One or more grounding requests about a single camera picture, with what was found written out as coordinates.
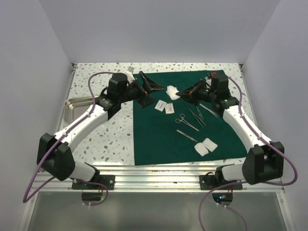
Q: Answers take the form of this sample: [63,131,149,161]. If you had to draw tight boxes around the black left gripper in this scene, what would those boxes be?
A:
[119,72,164,108]

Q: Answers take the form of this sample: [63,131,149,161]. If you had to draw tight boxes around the steel scissor forceps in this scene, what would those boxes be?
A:
[175,114,199,132]

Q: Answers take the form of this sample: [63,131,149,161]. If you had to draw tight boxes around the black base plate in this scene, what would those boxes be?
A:
[72,175,115,190]
[199,175,243,190]

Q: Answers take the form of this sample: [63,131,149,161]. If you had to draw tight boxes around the flat steel tweezers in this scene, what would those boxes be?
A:
[199,103,218,118]

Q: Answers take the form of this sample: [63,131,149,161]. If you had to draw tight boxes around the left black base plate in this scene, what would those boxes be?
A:
[72,175,115,190]

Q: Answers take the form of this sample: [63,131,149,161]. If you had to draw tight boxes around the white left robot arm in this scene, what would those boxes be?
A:
[37,71,164,189]

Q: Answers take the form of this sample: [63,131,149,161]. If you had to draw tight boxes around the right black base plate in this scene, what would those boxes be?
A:
[199,175,243,190]

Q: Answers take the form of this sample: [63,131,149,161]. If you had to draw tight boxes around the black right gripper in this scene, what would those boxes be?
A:
[176,79,216,106]

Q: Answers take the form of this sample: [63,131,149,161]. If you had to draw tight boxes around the white gauze pad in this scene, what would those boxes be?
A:
[202,138,218,152]
[194,143,209,156]
[166,85,180,101]

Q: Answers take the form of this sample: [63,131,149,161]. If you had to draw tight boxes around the stainless steel tray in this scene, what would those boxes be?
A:
[64,96,93,124]

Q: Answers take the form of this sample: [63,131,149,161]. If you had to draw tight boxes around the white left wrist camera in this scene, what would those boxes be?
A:
[126,66,135,83]

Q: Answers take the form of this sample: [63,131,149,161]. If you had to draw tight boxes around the dark green surgical cloth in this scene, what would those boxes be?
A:
[132,69,247,166]

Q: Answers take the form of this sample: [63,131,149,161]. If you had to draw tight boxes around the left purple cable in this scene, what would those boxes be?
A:
[22,71,116,207]

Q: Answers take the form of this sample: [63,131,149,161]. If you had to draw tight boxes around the aluminium rail frame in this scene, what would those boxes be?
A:
[18,63,295,231]

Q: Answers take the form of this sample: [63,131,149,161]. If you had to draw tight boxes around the short steel tweezers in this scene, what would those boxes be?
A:
[196,106,204,121]

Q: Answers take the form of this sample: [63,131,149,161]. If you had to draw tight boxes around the steel scalpel handle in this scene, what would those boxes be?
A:
[176,129,198,142]

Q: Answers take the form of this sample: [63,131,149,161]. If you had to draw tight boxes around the long steel tweezers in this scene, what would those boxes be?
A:
[189,109,206,127]

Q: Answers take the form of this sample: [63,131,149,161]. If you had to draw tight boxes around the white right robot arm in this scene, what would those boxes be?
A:
[176,73,284,189]

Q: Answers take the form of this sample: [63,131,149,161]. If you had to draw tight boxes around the clear suture packet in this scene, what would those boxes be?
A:
[165,103,175,114]

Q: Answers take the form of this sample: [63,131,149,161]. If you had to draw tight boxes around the white suture packet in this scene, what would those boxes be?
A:
[154,100,167,112]

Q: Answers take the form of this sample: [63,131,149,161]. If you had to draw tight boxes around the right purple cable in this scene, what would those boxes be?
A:
[197,77,299,231]

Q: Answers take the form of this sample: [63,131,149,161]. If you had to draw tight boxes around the purple cable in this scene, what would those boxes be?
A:
[197,77,299,231]
[22,71,116,207]

